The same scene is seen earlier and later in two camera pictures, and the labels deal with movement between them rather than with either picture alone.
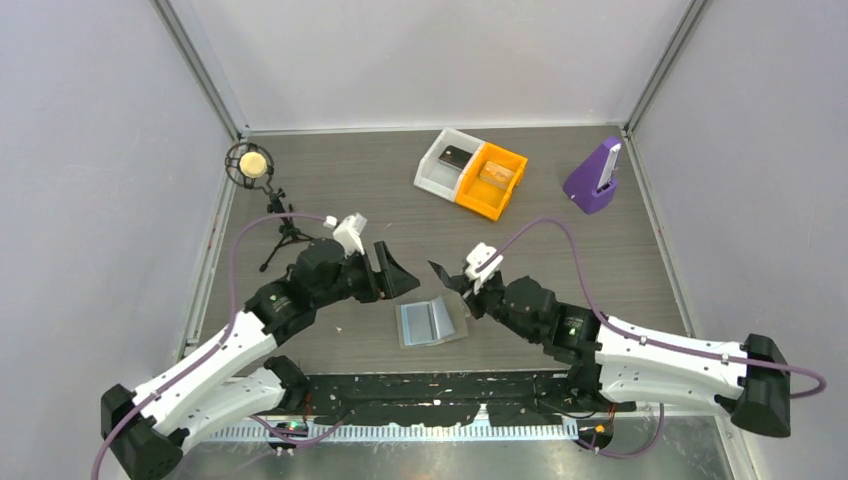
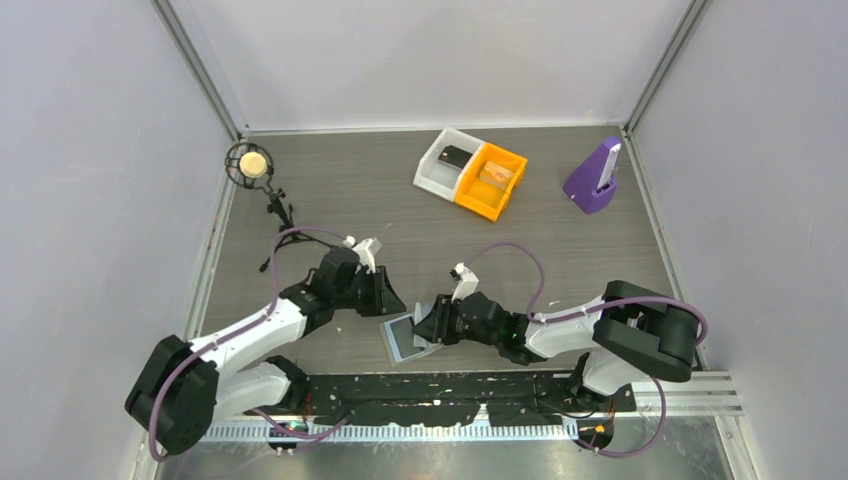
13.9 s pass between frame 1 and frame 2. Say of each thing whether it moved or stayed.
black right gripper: moved
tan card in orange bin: stayed
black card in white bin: stayed
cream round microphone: stayed
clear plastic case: moved
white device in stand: stayed
